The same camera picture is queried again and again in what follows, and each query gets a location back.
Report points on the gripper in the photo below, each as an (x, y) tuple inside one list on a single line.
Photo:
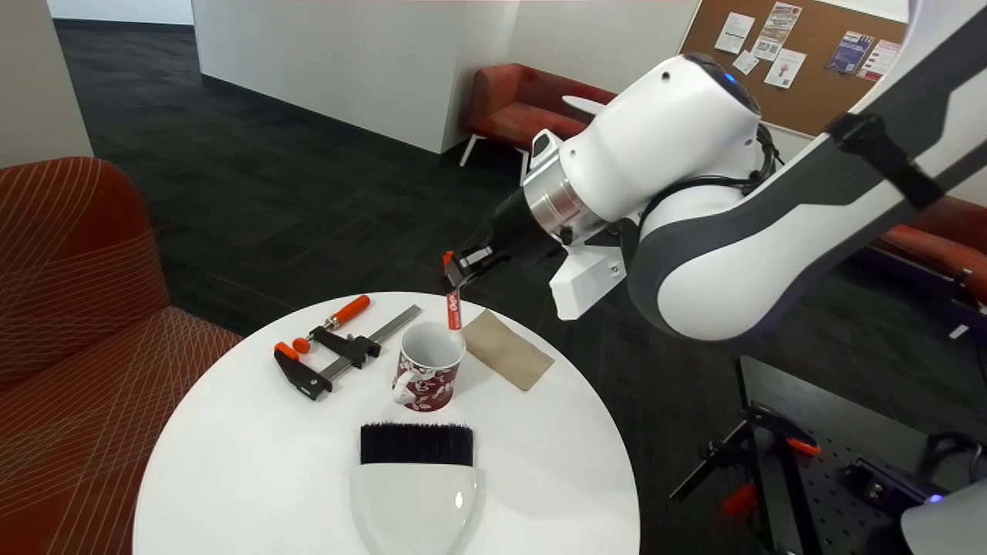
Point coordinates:
[(510, 225)]

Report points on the red marker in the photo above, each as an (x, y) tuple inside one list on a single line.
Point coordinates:
[(453, 310)]

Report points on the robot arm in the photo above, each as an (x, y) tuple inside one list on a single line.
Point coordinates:
[(694, 123)]

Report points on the maroon floral mug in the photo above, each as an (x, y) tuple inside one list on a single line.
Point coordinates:
[(428, 381)]

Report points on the brown paper napkin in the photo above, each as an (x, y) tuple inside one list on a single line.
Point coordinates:
[(505, 351)]

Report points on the black orange bar clamp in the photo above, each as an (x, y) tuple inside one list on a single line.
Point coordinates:
[(339, 351)]

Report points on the red sofa white legs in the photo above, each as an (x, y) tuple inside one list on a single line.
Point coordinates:
[(517, 108)]

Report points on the white brush black bristles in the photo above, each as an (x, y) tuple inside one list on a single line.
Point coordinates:
[(415, 493)]

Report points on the small white note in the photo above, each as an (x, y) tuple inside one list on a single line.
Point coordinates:
[(745, 62)]

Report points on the black orange spring clamp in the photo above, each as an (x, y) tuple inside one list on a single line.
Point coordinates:
[(771, 439)]

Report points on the white paper sheet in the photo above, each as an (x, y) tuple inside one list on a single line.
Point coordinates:
[(734, 32)]

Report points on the white printed sheet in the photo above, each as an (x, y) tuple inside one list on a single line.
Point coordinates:
[(785, 68)]

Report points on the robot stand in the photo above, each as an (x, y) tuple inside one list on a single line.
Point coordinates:
[(810, 432)]

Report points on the cork notice board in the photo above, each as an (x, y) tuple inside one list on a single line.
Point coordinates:
[(817, 96)]

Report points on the red white flyer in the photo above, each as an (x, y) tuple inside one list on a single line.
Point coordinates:
[(777, 31)]

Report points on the orange patterned armchair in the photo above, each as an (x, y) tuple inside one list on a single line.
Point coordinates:
[(73, 339)]

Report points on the blue flyer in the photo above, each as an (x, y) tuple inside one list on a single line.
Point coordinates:
[(850, 52)]

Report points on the red striped flyer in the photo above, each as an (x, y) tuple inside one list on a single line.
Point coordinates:
[(880, 60)]

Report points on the black power box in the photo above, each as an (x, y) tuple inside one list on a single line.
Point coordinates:
[(879, 482)]

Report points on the red bench seat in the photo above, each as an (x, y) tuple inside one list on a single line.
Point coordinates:
[(944, 247)]

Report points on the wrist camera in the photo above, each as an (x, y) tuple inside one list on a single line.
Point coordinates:
[(586, 281)]

